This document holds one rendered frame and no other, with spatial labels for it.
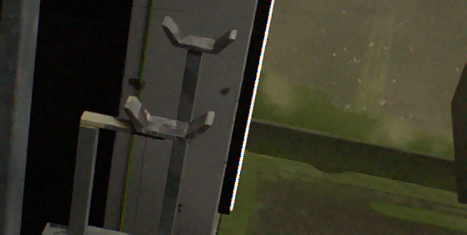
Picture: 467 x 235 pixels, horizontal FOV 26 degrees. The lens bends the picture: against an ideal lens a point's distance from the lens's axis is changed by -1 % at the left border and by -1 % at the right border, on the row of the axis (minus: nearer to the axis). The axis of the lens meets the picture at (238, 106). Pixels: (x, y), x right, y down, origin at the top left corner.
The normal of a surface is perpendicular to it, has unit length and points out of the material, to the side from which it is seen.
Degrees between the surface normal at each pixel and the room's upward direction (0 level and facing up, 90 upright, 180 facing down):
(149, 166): 90
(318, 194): 0
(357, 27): 57
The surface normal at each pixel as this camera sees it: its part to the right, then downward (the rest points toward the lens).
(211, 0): -0.10, 0.44
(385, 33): 0.01, -0.11
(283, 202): 0.17, -0.88
